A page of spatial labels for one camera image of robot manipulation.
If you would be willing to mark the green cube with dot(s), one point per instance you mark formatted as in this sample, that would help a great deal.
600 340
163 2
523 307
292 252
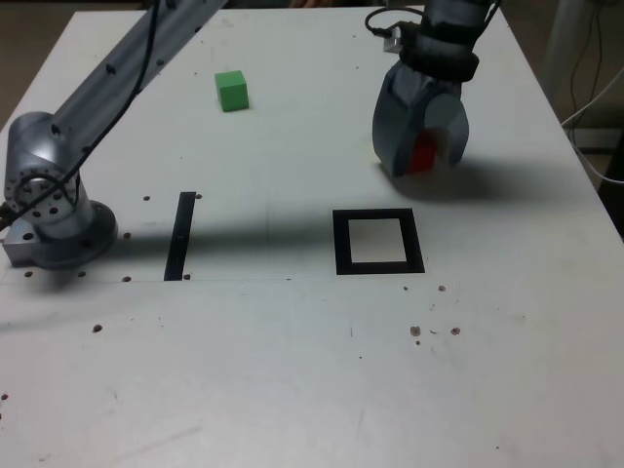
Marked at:
233 95

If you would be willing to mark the red cube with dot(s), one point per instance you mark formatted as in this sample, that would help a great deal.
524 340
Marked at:
421 156

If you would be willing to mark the small white gripper camera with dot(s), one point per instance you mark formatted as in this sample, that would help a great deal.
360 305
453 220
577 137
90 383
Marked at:
393 41

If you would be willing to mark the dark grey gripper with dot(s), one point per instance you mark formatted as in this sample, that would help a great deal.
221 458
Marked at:
441 88

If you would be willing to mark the black tape strip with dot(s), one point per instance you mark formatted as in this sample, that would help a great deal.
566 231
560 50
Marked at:
179 234

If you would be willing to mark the black tape square outline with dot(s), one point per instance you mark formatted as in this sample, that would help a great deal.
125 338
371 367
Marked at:
341 244

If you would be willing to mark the white background post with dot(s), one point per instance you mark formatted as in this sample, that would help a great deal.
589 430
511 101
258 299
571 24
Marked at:
560 39

